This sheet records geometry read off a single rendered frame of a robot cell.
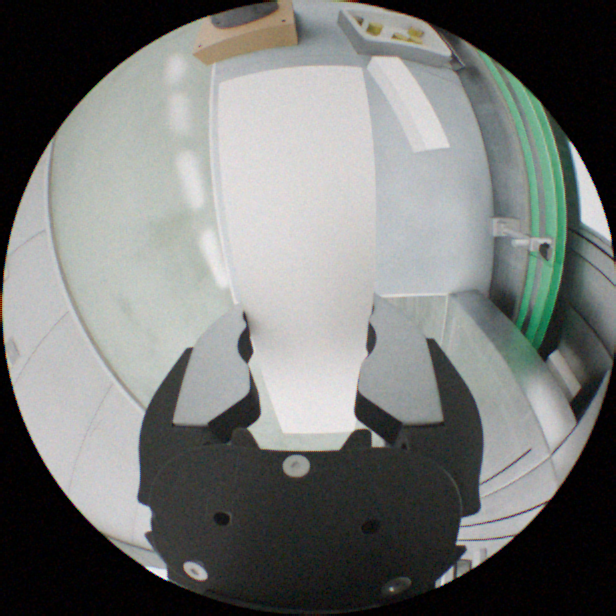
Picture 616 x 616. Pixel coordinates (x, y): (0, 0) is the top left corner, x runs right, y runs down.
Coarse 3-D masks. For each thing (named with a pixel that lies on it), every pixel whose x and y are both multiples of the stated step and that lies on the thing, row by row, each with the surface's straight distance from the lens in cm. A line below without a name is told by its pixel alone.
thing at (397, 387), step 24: (384, 312) 10; (384, 336) 9; (408, 336) 9; (384, 360) 8; (408, 360) 8; (360, 384) 7; (384, 384) 7; (408, 384) 7; (432, 384) 7; (360, 408) 7; (384, 408) 6; (408, 408) 7; (432, 408) 7; (384, 432) 7
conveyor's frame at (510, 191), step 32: (448, 32) 75; (480, 64) 65; (480, 96) 64; (480, 128) 65; (512, 128) 58; (512, 160) 57; (512, 192) 58; (512, 256) 60; (512, 288) 62; (512, 320) 65
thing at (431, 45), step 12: (348, 12) 63; (360, 12) 67; (372, 12) 67; (384, 12) 68; (384, 24) 72; (396, 24) 72; (408, 24) 73; (420, 24) 73; (372, 36) 54; (384, 36) 67; (408, 36) 72; (420, 36) 73; (432, 36) 69; (420, 48) 59; (432, 48) 61; (444, 48) 65
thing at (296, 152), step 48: (240, 96) 10; (288, 96) 10; (336, 96) 10; (240, 144) 10; (288, 144) 9; (336, 144) 9; (240, 192) 9; (288, 192) 9; (336, 192) 9; (240, 240) 10; (288, 240) 9; (336, 240) 9; (240, 288) 10; (288, 288) 10; (336, 288) 10; (288, 336) 11; (336, 336) 11; (288, 384) 14; (336, 384) 14; (288, 432) 20
